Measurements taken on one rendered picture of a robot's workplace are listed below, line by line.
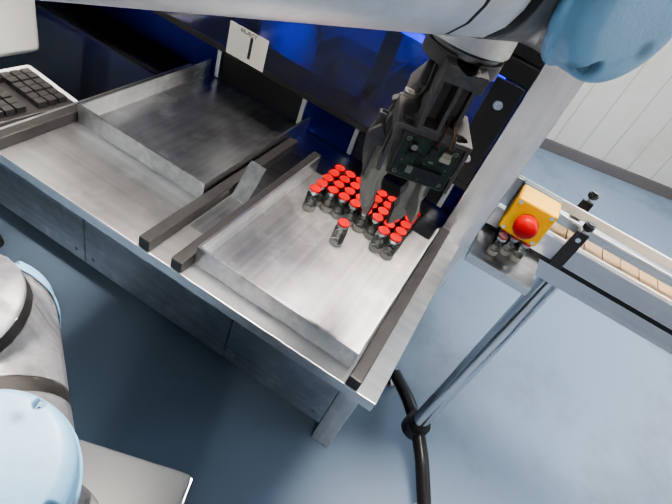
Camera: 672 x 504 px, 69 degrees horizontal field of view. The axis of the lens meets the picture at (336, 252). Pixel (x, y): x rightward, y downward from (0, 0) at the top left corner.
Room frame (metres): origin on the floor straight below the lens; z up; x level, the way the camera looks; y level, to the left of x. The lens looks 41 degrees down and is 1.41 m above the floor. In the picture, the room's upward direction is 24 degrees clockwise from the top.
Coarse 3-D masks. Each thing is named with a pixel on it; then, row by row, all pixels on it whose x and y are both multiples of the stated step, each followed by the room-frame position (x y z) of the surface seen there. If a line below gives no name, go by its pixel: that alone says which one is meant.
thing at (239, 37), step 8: (232, 24) 0.86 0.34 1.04; (232, 32) 0.86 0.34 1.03; (240, 32) 0.86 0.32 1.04; (248, 32) 0.86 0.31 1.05; (232, 40) 0.86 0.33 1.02; (240, 40) 0.86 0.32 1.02; (248, 40) 0.86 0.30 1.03; (256, 40) 0.85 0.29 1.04; (264, 40) 0.85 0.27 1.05; (232, 48) 0.86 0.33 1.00; (240, 48) 0.86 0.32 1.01; (248, 48) 0.85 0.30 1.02; (256, 48) 0.85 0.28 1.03; (264, 48) 0.85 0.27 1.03; (240, 56) 0.86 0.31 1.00; (256, 56) 0.85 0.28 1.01; (264, 56) 0.85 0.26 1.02; (248, 64) 0.85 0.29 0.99; (256, 64) 0.85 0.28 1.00
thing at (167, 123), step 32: (128, 96) 0.73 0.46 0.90; (160, 96) 0.80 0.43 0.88; (192, 96) 0.85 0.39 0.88; (224, 96) 0.90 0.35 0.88; (96, 128) 0.62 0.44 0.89; (128, 128) 0.67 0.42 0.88; (160, 128) 0.70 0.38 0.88; (192, 128) 0.75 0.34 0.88; (224, 128) 0.79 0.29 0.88; (256, 128) 0.84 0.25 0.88; (288, 128) 0.89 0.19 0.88; (160, 160) 0.59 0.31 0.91; (192, 160) 0.66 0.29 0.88; (224, 160) 0.70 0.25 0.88; (192, 192) 0.58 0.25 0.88
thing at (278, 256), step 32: (288, 192) 0.69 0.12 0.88; (256, 224) 0.58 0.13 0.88; (288, 224) 0.61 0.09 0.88; (320, 224) 0.64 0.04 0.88; (224, 256) 0.48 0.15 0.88; (256, 256) 0.51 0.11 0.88; (288, 256) 0.54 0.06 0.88; (320, 256) 0.57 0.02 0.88; (352, 256) 0.60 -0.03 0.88; (416, 256) 0.67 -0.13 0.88; (256, 288) 0.43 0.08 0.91; (288, 288) 0.48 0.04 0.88; (320, 288) 0.51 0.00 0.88; (352, 288) 0.53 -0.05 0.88; (384, 288) 0.56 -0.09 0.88; (288, 320) 0.42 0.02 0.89; (320, 320) 0.45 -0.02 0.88; (352, 320) 0.47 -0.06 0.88; (352, 352) 0.40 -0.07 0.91
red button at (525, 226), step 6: (522, 216) 0.72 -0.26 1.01; (528, 216) 0.72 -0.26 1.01; (516, 222) 0.71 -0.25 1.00; (522, 222) 0.71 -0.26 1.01; (528, 222) 0.71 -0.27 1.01; (534, 222) 0.71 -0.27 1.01; (516, 228) 0.71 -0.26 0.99; (522, 228) 0.70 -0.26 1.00; (528, 228) 0.70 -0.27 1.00; (534, 228) 0.70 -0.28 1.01; (516, 234) 0.71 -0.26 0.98; (522, 234) 0.70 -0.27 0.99; (528, 234) 0.70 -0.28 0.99; (534, 234) 0.70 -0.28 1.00
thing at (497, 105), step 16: (528, 48) 0.77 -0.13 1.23; (496, 80) 0.77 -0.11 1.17; (496, 96) 0.77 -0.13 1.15; (512, 96) 0.76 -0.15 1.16; (480, 112) 0.77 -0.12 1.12; (496, 112) 0.77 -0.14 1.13; (480, 128) 0.77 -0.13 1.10; (496, 128) 0.76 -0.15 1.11; (480, 144) 0.77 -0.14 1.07; (480, 160) 0.76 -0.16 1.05; (464, 176) 0.76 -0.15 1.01
